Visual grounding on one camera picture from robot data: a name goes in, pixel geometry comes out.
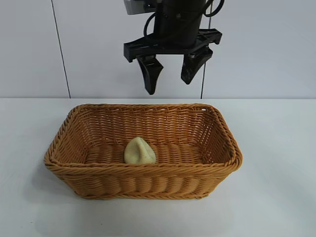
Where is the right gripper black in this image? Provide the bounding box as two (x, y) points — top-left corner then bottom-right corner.
(123, 0), (223, 95)

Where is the pale egg yolk pastry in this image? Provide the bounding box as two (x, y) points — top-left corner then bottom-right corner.
(124, 137), (157, 164)

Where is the brown woven wicker basket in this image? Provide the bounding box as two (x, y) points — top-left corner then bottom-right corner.
(43, 103), (244, 200)

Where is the black loop cable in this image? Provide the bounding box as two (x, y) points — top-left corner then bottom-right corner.
(204, 0), (226, 17)
(142, 11), (159, 40)

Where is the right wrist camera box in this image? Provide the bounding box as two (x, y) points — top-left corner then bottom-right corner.
(124, 0), (156, 14)

